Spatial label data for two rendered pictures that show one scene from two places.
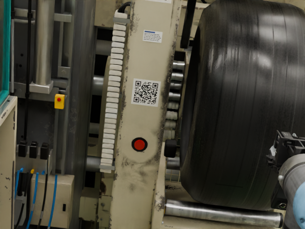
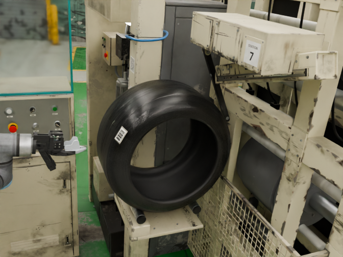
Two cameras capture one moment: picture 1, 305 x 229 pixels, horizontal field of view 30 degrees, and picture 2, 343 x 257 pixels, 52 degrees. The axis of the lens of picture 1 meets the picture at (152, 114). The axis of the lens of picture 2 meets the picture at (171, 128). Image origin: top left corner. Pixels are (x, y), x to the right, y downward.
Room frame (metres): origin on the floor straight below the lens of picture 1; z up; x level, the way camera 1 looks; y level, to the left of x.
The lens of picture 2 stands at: (1.03, -1.65, 1.93)
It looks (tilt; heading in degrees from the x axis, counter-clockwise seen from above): 23 degrees down; 68
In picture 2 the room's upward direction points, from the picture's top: 5 degrees clockwise
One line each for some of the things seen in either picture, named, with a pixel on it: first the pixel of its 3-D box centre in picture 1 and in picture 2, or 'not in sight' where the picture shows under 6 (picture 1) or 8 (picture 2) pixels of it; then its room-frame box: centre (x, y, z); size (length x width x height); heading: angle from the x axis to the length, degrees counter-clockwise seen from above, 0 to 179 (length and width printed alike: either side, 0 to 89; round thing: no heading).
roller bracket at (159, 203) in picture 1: (159, 181); not in sight; (1.56, -0.05, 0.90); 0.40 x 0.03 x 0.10; 1
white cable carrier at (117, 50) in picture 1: (115, 94); not in sight; (1.51, 0.11, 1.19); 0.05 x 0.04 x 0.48; 1
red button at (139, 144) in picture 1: (139, 144); not in sight; (1.48, 0.03, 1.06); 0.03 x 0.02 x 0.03; 91
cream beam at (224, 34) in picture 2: not in sight; (246, 39); (1.86, -0.35, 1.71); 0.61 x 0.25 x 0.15; 91
